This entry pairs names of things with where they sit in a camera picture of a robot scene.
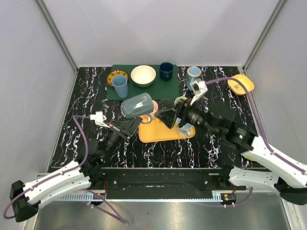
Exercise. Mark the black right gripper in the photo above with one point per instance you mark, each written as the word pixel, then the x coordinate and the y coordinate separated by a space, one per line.
pixel 169 118

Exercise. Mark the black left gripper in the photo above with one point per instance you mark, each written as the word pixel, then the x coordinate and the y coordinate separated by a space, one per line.
pixel 120 131

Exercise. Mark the dark grey mug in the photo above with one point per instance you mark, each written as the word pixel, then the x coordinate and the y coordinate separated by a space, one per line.
pixel 165 104

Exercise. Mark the pink mug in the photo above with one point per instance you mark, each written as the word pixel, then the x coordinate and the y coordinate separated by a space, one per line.
pixel 149 118

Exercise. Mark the sage green mug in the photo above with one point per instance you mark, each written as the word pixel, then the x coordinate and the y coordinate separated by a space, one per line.
pixel 180 99

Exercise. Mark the white mug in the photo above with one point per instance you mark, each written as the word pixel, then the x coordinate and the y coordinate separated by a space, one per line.
pixel 185 130

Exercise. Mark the grey-blue mug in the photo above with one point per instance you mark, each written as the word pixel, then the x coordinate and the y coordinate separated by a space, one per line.
pixel 136 106

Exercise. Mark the blue and beige mug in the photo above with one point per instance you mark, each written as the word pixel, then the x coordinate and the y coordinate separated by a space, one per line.
pixel 192 74

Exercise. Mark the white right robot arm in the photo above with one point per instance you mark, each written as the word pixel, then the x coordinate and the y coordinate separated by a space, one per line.
pixel 285 176

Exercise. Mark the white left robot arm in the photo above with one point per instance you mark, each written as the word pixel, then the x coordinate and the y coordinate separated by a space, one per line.
pixel 26 199

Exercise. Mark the navy blue mug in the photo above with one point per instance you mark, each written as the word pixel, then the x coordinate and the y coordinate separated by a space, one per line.
pixel 166 71

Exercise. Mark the orange plastic tray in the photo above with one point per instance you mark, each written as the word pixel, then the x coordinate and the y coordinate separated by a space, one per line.
pixel 156 131

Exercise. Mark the dark green placemat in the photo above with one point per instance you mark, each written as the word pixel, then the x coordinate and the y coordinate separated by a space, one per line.
pixel 158 90

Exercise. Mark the light blue plastic cup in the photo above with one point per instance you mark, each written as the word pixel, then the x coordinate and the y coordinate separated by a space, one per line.
pixel 120 83

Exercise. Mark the cream ceramic bowl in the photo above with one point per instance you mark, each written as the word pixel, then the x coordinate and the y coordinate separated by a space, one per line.
pixel 143 76

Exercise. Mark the yellow patterned saucer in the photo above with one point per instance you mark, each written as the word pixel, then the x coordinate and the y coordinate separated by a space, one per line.
pixel 115 73

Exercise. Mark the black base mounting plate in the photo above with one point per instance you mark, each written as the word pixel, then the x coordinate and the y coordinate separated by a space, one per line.
pixel 160 183

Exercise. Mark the yellow square dish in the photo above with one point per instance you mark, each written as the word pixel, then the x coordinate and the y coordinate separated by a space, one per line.
pixel 237 88

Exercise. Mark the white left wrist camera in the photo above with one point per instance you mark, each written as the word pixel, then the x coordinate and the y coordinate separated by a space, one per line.
pixel 98 117

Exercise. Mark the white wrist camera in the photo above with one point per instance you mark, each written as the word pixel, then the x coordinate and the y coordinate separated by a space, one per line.
pixel 199 88
pixel 98 117

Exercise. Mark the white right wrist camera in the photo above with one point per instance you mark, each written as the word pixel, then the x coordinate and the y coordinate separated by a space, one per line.
pixel 199 88

